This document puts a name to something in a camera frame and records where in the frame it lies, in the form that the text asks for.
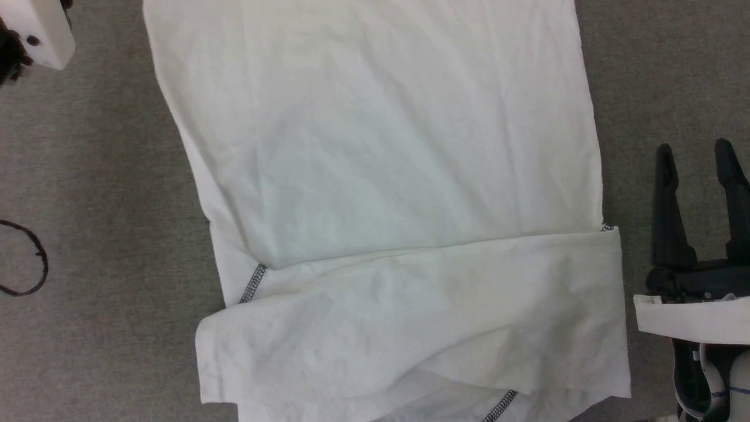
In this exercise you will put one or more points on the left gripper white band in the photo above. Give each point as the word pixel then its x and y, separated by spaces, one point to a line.
pixel 41 26

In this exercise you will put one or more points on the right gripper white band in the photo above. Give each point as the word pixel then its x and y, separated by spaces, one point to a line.
pixel 697 316

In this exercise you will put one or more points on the white garment with grey stitching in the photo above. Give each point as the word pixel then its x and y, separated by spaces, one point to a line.
pixel 381 176

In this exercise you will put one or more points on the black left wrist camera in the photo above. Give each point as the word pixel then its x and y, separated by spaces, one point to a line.
pixel 10 55

